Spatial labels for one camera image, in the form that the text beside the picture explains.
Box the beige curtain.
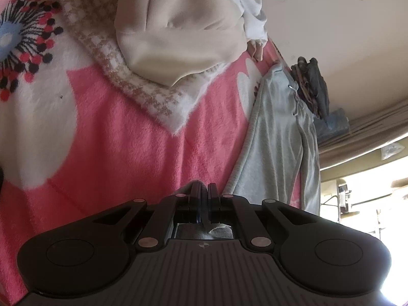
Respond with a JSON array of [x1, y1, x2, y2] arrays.
[[319, 99, 407, 170]]

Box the black folded garment on stack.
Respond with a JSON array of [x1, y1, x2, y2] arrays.
[[297, 57, 330, 120]]

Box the pink floral blanket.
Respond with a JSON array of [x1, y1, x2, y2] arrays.
[[1, 0, 279, 305]]

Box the folding table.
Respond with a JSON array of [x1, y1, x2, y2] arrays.
[[320, 179, 359, 223]]

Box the blue water bottle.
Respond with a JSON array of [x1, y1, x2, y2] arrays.
[[314, 108, 350, 144]]

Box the grey sweatpants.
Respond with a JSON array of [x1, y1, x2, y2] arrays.
[[223, 63, 320, 215]]

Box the beige garment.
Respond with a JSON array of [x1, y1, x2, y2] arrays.
[[114, 0, 264, 86]]

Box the olive cabinet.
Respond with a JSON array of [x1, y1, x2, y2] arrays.
[[320, 138, 407, 182]]

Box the white garment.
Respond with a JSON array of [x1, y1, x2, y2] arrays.
[[232, 0, 268, 47]]

